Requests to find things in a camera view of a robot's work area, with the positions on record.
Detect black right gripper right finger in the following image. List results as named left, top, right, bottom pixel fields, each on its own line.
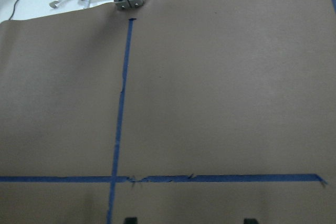
left=243, top=218, right=257, bottom=224

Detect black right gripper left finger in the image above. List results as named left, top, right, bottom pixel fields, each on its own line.
left=123, top=217, right=138, bottom=224

